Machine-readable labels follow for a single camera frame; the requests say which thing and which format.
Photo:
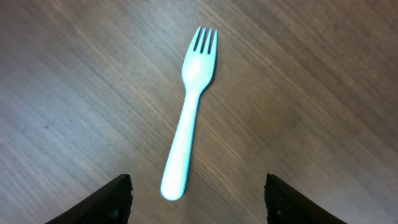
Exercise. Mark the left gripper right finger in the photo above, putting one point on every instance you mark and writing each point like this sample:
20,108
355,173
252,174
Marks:
286,205

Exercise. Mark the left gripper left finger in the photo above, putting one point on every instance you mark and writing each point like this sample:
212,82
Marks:
110,204

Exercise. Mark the white fork thick handle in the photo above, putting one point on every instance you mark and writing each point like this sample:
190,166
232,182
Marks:
197,72

